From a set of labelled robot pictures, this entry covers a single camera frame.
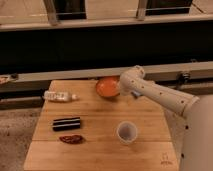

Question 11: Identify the blue sponge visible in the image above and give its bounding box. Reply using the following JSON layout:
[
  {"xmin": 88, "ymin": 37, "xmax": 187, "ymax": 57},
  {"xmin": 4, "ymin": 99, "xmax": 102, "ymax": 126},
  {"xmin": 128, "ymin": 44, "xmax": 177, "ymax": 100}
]
[{"xmin": 131, "ymin": 91, "xmax": 142, "ymax": 99}]

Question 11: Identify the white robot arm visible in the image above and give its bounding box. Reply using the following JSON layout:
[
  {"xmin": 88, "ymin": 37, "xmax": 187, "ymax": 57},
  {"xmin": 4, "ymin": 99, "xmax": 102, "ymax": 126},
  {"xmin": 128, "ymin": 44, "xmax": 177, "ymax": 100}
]
[{"xmin": 119, "ymin": 65, "xmax": 213, "ymax": 171}]

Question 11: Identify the wooden table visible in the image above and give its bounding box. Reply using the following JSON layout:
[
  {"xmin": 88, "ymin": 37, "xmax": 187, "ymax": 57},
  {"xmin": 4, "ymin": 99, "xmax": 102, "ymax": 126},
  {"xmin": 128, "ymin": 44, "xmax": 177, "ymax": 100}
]
[{"xmin": 24, "ymin": 80, "xmax": 178, "ymax": 171}]

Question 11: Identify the black white striped box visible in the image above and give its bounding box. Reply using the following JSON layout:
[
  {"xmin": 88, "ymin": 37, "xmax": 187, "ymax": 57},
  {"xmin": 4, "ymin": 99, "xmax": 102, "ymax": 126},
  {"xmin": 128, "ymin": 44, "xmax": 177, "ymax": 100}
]
[{"xmin": 52, "ymin": 117, "xmax": 81, "ymax": 131}]

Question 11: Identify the translucent plastic cup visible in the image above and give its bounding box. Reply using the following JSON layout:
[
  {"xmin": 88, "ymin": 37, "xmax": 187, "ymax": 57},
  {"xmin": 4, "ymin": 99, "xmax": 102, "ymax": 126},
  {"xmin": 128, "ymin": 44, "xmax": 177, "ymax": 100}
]
[{"xmin": 116, "ymin": 121, "xmax": 138, "ymax": 145}]

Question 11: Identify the orange ceramic bowl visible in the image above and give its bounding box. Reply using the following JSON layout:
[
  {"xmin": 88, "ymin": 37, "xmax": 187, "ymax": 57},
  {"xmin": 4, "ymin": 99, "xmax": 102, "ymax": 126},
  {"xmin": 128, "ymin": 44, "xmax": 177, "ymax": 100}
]
[{"xmin": 95, "ymin": 76, "xmax": 119, "ymax": 98}]

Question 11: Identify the dark red chili pepper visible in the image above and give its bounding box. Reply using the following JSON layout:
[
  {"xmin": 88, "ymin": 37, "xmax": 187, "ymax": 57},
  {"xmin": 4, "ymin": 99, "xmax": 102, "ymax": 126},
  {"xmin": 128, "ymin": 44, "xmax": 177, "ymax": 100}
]
[{"xmin": 59, "ymin": 135, "xmax": 85, "ymax": 144}]

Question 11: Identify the white plastic bottle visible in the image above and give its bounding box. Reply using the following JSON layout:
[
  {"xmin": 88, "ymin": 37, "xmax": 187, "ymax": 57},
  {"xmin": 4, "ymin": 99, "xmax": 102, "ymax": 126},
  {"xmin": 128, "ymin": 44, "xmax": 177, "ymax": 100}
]
[{"xmin": 44, "ymin": 91, "xmax": 78, "ymax": 102}]

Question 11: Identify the grey metal rail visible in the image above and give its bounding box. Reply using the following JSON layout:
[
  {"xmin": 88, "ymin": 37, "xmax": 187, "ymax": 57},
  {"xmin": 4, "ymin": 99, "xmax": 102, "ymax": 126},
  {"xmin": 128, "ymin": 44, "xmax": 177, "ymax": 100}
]
[{"xmin": 0, "ymin": 61, "xmax": 213, "ymax": 93}]

